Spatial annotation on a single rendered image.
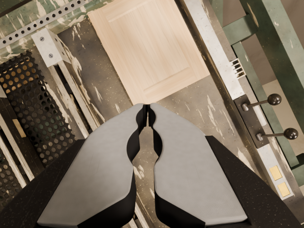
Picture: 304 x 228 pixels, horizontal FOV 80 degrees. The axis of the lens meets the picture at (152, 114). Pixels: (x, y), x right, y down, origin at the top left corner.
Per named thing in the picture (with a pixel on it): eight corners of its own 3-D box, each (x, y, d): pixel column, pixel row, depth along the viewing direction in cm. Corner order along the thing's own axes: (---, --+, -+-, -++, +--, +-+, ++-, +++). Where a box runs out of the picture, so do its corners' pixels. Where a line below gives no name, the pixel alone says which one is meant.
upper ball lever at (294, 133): (256, 129, 68) (297, 125, 56) (261, 138, 68) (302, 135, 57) (251, 134, 66) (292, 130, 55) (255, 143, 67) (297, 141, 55)
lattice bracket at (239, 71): (234, 59, 70) (238, 57, 67) (242, 76, 71) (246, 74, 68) (225, 64, 70) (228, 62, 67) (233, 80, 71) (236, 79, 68)
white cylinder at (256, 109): (263, 122, 71) (254, 104, 71) (268, 123, 68) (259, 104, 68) (256, 126, 71) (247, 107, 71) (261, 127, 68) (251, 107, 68)
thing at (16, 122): (17, 118, 72) (11, 119, 69) (26, 136, 72) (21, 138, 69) (10, 122, 72) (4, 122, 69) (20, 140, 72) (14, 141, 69)
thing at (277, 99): (242, 101, 68) (280, 90, 56) (247, 110, 68) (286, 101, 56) (237, 105, 66) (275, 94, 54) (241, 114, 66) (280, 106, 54)
